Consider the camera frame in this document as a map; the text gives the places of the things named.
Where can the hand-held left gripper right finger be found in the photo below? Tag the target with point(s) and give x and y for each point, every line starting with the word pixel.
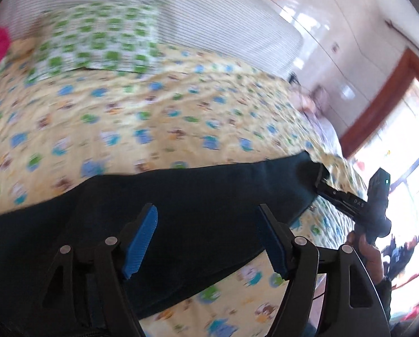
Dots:
pixel 273 242

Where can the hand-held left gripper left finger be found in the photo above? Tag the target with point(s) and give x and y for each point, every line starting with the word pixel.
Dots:
pixel 141 242

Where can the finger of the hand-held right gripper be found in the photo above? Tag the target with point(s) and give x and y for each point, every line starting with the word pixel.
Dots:
pixel 320 173

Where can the dark navy pants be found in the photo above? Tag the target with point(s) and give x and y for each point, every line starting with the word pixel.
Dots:
pixel 202 203

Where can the person's right hand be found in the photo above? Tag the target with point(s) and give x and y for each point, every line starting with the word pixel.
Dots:
pixel 369 256

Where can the pale clothes pile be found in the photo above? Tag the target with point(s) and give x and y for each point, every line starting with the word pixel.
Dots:
pixel 318 108

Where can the yellow printed bed sheet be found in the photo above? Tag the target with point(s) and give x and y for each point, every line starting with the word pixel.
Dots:
pixel 142 112

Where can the grey striped headboard cushion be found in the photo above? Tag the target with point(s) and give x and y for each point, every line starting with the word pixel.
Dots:
pixel 209 14

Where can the green printed white pillow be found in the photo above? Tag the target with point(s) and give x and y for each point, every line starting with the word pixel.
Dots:
pixel 97 40

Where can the brown wooden door frame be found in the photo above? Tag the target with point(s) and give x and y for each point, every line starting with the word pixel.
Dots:
pixel 388 94

